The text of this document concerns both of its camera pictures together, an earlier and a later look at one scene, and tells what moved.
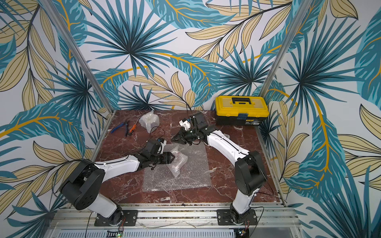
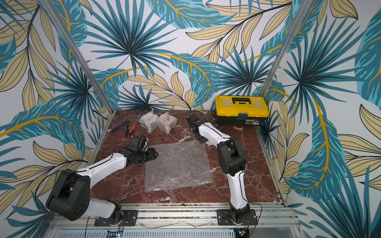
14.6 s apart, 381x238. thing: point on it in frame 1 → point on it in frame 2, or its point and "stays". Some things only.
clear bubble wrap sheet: [189, 169] → [166, 121]
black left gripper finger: [166, 157] → [152, 154]
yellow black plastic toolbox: [240, 110] stays
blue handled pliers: [126, 124] stays
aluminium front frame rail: [272, 221] stays
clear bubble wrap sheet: [150, 121] stays
